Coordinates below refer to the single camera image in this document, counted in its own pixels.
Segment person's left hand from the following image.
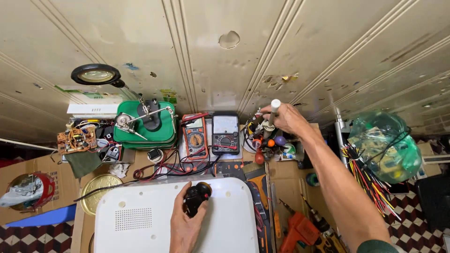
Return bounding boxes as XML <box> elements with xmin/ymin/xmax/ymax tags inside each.
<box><xmin>170</xmin><ymin>182</ymin><xmax>211</xmax><ymax>253</ymax></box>

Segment person's right hand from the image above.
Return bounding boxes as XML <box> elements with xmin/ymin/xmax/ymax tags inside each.
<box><xmin>260</xmin><ymin>103</ymin><xmax>314</xmax><ymax>140</ymax></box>

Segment white-handled tool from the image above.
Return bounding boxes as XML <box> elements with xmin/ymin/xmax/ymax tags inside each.
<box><xmin>263</xmin><ymin>99</ymin><xmax>282</xmax><ymax>140</ymax></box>

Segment black part with yellow knob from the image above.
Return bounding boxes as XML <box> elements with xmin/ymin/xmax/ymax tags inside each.
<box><xmin>183</xmin><ymin>182</ymin><xmax>213</xmax><ymax>218</ymax></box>

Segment tool holder with tools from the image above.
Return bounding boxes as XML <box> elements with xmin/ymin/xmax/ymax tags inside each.
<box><xmin>242</xmin><ymin>108</ymin><xmax>288</xmax><ymax>159</ymax></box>

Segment white and green tape roll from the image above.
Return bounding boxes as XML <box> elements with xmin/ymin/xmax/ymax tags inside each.
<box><xmin>281</xmin><ymin>142</ymin><xmax>297</xmax><ymax>157</ymax></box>

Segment black analog multimeter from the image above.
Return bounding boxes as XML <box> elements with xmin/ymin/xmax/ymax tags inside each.
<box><xmin>211</xmin><ymin>111</ymin><xmax>241</xmax><ymax>156</ymax></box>

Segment flat paint brush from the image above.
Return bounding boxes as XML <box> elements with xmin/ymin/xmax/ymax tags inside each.
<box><xmin>242</xmin><ymin>162</ymin><xmax>266</xmax><ymax>180</ymax></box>

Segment white metal pole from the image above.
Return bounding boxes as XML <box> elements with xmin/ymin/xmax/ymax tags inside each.
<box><xmin>334</xmin><ymin>107</ymin><xmax>349</xmax><ymax>166</ymax></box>

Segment orange and black tool bag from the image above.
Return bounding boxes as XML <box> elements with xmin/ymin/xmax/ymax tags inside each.
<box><xmin>214</xmin><ymin>161</ymin><xmax>275</xmax><ymax>253</ymax></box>

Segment orange digital multimeter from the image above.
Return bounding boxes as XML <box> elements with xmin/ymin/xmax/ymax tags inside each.
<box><xmin>181</xmin><ymin>113</ymin><xmax>209</xmax><ymax>161</ymax></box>

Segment orange power drill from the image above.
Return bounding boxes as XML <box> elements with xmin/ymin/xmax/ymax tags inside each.
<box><xmin>278</xmin><ymin>198</ymin><xmax>323</xmax><ymax>253</ymax></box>

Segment green plastic bag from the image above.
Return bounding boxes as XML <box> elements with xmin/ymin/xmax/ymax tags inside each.
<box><xmin>347</xmin><ymin>110</ymin><xmax>423</xmax><ymax>184</ymax></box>

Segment stack of green trays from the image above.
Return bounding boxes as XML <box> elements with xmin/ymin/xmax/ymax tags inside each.
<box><xmin>113</xmin><ymin>101</ymin><xmax>178</xmax><ymax>150</ymax></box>

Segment black and yellow drill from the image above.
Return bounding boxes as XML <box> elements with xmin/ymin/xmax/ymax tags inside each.
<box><xmin>300</xmin><ymin>193</ymin><xmax>348</xmax><ymax>253</ymax></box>

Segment red and black probe leads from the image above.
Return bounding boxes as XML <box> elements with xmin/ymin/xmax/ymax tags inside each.
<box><xmin>132</xmin><ymin>112</ymin><xmax>223</xmax><ymax>182</ymax></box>

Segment small round white device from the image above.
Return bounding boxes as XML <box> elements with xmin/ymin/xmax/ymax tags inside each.
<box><xmin>146</xmin><ymin>148</ymin><xmax>164</xmax><ymax>163</ymax></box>

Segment metal helping-hand stand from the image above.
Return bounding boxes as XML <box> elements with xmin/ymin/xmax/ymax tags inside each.
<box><xmin>116</xmin><ymin>92</ymin><xmax>178</xmax><ymax>141</ymax></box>

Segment green sleeve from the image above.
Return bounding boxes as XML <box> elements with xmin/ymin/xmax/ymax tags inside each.
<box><xmin>356</xmin><ymin>240</ymin><xmax>400</xmax><ymax>253</ymax></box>

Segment crumpled white tissue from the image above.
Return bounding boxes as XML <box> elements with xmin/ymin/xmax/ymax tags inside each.
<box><xmin>108</xmin><ymin>163</ymin><xmax>131</xmax><ymax>179</ymax></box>

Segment white plastic appliance casing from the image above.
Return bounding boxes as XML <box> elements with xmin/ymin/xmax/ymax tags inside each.
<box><xmin>94</xmin><ymin>177</ymin><xmax>260</xmax><ymax>253</ymax></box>

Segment pile of black adapters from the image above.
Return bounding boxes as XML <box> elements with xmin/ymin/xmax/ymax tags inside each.
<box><xmin>94</xmin><ymin>121</ymin><xmax>122</xmax><ymax>162</ymax></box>

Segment black box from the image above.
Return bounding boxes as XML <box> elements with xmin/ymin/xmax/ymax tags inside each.
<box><xmin>414</xmin><ymin>175</ymin><xmax>450</xmax><ymax>233</ymax></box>

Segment white flat box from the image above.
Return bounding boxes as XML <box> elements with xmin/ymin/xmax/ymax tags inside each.
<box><xmin>66</xmin><ymin>103</ymin><xmax>121</xmax><ymax>119</ymax></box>

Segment black-rimmed magnifying glass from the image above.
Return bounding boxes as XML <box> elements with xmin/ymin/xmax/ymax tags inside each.
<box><xmin>71</xmin><ymin>63</ymin><xmax>126</xmax><ymax>89</ymax></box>

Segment gold round lid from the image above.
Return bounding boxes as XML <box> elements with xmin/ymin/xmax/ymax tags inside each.
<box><xmin>80</xmin><ymin>174</ymin><xmax>124</xmax><ymax>216</ymax></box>

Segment green cloth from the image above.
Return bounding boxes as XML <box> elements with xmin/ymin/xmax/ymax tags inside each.
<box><xmin>65</xmin><ymin>151</ymin><xmax>103</xmax><ymax>179</ymax></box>

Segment brown circuit board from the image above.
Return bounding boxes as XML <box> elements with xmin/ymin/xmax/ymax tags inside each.
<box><xmin>57</xmin><ymin>126</ymin><xmax>98</xmax><ymax>155</ymax></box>

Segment brown cardboard box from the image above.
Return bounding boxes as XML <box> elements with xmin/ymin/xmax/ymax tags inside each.
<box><xmin>0</xmin><ymin>153</ymin><xmax>82</xmax><ymax>226</ymax></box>

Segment blue plastic sheet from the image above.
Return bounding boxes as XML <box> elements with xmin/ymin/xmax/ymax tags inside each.
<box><xmin>5</xmin><ymin>204</ymin><xmax>77</xmax><ymax>228</ymax></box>

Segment red bowl with plastic bag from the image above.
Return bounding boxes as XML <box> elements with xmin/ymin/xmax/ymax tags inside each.
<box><xmin>0</xmin><ymin>172</ymin><xmax>56</xmax><ymax>212</ymax></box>

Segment orange-handled cutter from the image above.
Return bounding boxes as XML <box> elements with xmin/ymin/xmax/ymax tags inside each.
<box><xmin>273</xmin><ymin>210</ymin><xmax>282</xmax><ymax>240</ymax></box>

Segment bundle of coloured wires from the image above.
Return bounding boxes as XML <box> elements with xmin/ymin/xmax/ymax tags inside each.
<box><xmin>341</xmin><ymin>143</ymin><xmax>402</xmax><ymax>221</ymax></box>

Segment black cable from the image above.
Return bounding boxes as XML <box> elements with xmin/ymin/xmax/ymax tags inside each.
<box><xmin>73</xmin><ymin>179</ymin><xmax>142</xmax><ymax>203</ymax></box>

